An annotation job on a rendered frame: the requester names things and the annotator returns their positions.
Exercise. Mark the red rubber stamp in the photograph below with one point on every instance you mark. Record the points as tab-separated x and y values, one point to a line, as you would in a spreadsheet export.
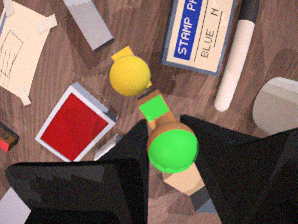
8	138

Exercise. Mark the tan cube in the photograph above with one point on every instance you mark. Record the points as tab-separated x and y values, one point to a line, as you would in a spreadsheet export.
188	181

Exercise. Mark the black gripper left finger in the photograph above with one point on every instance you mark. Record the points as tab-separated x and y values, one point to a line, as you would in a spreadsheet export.
118	181

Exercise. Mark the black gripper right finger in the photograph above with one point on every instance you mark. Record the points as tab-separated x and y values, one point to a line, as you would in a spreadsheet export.
239	170

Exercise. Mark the yellow rubber stamp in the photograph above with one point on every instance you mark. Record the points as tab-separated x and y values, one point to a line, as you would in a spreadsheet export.
129	74

